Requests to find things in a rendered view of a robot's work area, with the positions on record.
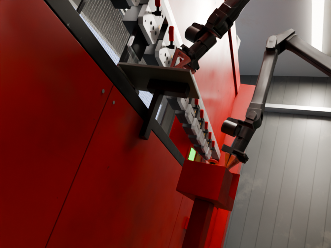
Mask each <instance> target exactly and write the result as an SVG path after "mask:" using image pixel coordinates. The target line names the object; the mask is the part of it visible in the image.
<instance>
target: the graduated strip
mask: <svg viewBox="0 0 331 248"><path fill-rule="evenodd" d="M164 2H165V5H166V8H167V10H168V13H169V16H170V19H171V22H172V24H173V26H174V30H175V33H176V36H177V38H178V41H179V44H180V46H181V45H182V44H183V42H182V39H181V36H180V33H179V30H178V28H177V25H176V22H175V19H174V16H173V13H172V10H171V8H170V5H169V2H168V0H164ZM193 78H194V81H195V84H196V87H197V90H198V93H199V95H200V92H199V89H198V86H197V83H196V80H195V77H194V75H193ZM199 100H200V102H201V105H202V108H203V110H204V114H205V116H206V119H207V121H208V125H209V127H210V130H211V132H212V136H213V139H214V141H215V144H216V147H217V150H218V153H219V155H220V156H221V153H220V150H219V147H218V144H217V142H216V139H215V136H214V133H213V130H212V127H211V124H210V121H209V118H208V115H207V112H206V109H205V106H204V104H203V101H202V98H201V95H200V99H199Z"/></svg>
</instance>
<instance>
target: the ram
mask: <svg viewBox="0 0 331 248"><path fill-rule="evenodd" d="M168 2H169V5H170V8H171V10H172V13H173V16H174V19H175V22H176V25H177V28H178V30H179V33H180V36H181V39H182V42H183V44H184V45H186V46H187V47H189V48H190V47H191V46H192V45H193V43H192V42H190V41H188V40H187V39H186V38H185V31H186V29H187V28H188V27H189V26H191V25H192V23H194V22H196V23H199V24H203V25H205V24H206V22H207V19H208V18H209V16H210V15H211V14H212V12H213V11H214V10H215V9H216V8H219V7H220V5H221V4H222V3H223V2H224V0H168ZM162 8H163V10H164V13H165V18H164V21H163V24H169V26H173V24H172V22H171V19H170V16H169V13H168V10H167V8H166V5H165V2H164V0H162ZM216 39H217V43H216V44H215V45H214V46H213V47H212V48H211V49H210V50H209V51H208V52H207V53H206V54H205V55H204V56H203V57H202V58H201V59H200V60H199V61H198V63H199V66H200V69H199V70H196V73H195V74H194V77H195V80H196V83H197V86H198V89H199V92H200V95H201V98H202V101H203V104H204V106H205V109H206V112H207V115H208V118H209V121H210V124H211V127H212V130H213V133H214V136H215V139H216V142H217V144H218V147H219V150H220V153H221V152H222V150H221V148H222V145H223V144H224V140H225V136H226V134H225V133H223V132H221V127H222V124H223V122H224V121H225V120H226V119H227V118H228V117H230V116H231V112H232V107H233V103H234V99H235V87H234V79H233V71H232V60H231V52H230V44H229V35H228V32H227V33H226V34H224V36H223V37H222V39H218V38H216ZM175 43H176V45H177V46H176V49H175V51H176V50H177V49H178V48H180V49H181V47H180V44H179V41H178V38H177V36H176V33H175ZM214 149H215V150H214V151H213V150H212V153H211V156H212V158H214V159H220V155H219V153H218V150H217V147H216V144H215V147H214Z"/></svg>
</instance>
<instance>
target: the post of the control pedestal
mask: <svg viewBox="0 0 331 248"><path fill-rule="evenodd" d="M213 209H214V204H212V203H211V202H209V201H205V200H201V199H197V198H195V200H194V204H193V208H192V211H191V215H190V219H189V222H188V226H187V230H186V234H185V237H184V241H183V245H182V248H204V245H205V241H206V237H207V233H208V229H209V225H210V221H211V217H212V213H213Z"/></svg>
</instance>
